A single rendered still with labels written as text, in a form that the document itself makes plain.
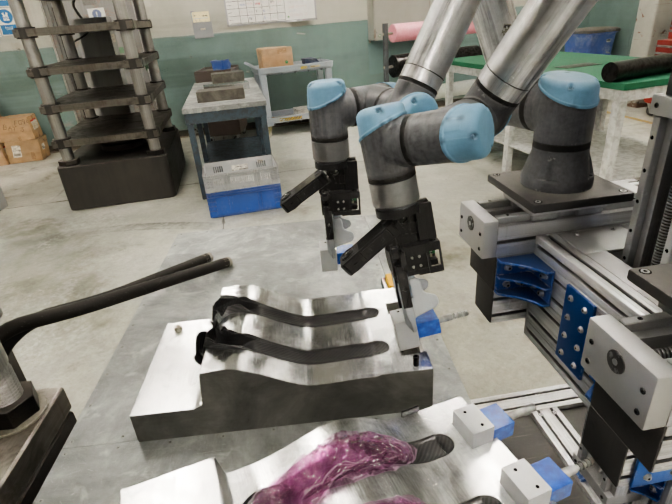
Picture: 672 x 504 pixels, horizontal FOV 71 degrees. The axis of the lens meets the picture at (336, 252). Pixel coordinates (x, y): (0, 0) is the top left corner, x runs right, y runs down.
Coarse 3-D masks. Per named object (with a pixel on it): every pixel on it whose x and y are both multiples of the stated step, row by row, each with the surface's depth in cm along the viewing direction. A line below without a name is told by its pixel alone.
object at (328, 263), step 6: (324, 246) 105; (342, 246) 107; (348, 246) 107; (324, 252) 103; (336, 252) 104; (342, 252) 105; (324, 258) 104; (330, 258) 104; (336, 258) 104; (324, 264) 105; (330, 264) 105; (336, 264) 105; (324, 270) 106; (330, 270) 106; (336, 270) 106
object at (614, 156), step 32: (480, 64) 431; (576, 64) 380; (608, 64) 294; (640, 64) 296; (448, 96) 504; (608, 96) 304; (640, 96) 297; (512, 128) 413; (608, 128) 311; (608, 160) 316; (640, 160) 355
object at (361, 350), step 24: (216, 312) 84; (264, 312) 91; (288, 312) 93; (336, 312) 94; (360, 312) 94; (216, 336) 91; (240, 336) 81; (288, 360) 80; (312, 360) 83; (336, 360) 81
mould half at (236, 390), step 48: (240, 288) 96; (192, 336) 95; (288, 336) 86; (336, 336) 87; (384, 336) 85; (144, 384) 83; (192, 384) 82; (240, 384) 75; (288, 384) 76; (336, 384) 77; (384, 384) 78; (432, 384) 78; (144, 432) 78; (192, 432) 79
